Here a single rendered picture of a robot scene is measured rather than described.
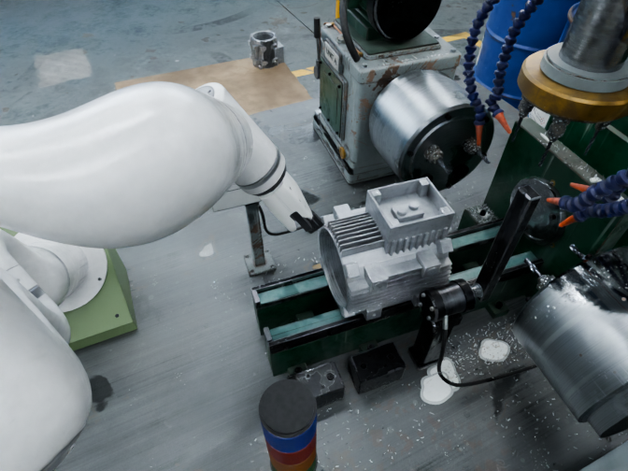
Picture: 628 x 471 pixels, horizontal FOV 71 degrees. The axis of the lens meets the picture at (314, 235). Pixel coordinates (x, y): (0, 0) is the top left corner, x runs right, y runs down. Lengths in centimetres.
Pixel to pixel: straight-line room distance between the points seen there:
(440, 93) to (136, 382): 89
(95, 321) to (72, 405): 77
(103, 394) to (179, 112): 83
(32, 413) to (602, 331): 67
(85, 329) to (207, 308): 26
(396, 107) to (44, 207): 91
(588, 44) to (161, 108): 64
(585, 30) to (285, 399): 64
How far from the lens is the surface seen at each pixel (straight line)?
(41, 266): 78
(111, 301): 104
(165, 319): 107
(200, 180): 26
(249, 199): 92
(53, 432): 28
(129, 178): 24
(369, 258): 77
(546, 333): 78
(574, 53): 79
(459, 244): 105
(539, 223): 104
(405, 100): 107
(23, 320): 29
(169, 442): 95
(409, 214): 78
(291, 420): 48
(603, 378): 74
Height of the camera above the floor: 167
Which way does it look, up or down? 47 degrees down
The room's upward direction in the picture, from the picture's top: straight up
